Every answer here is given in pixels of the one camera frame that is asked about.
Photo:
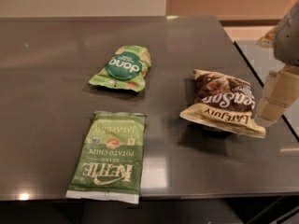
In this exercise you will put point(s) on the green Kettle jalapeno chip bag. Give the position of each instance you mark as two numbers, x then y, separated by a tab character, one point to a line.
111	159

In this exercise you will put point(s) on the light green snack pouch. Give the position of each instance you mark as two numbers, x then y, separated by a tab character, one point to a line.
126	70

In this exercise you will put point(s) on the brown Late July chip bag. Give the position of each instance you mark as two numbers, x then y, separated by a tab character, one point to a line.
223	103

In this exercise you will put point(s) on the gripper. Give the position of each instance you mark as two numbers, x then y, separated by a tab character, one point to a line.
288	39

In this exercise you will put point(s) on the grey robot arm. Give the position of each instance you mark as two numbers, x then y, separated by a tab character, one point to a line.
286	41

